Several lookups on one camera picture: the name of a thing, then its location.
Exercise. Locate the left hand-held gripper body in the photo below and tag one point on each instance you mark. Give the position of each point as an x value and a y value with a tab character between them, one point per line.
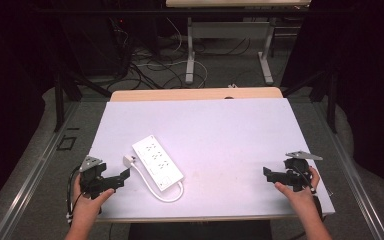
91	176

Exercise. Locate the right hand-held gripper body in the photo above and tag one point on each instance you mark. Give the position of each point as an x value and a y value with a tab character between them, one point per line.
296	173

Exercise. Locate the white plug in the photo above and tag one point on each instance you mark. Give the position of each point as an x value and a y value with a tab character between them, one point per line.
129	161

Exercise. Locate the white power strip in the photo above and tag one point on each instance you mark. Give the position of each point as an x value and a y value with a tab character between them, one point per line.
156	161

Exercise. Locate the person's right hand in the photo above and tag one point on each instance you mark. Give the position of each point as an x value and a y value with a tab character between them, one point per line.
301	198

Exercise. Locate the person's left hand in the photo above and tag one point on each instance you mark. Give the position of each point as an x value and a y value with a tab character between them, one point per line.
88	205

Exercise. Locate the white table mat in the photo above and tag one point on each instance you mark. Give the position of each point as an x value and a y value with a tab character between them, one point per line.
220	133

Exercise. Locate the black metal stand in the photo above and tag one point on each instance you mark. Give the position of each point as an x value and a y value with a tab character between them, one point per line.
330	100
60	100

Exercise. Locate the person's dark clothing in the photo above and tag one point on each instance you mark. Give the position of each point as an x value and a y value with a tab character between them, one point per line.
200	231

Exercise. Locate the wooden table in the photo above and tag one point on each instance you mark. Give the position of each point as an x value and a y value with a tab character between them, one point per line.
180	94

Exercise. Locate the dark curtain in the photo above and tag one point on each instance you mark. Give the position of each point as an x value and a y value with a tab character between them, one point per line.
10	83
366	83

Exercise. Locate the black equipment cabinet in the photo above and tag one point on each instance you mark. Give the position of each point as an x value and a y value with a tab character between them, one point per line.
93	43

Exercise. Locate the white-legged desk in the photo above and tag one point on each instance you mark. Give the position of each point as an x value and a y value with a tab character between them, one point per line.
230	30

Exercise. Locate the aluminium floor rail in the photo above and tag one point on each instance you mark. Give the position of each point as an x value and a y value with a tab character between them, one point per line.
30	180
353	170

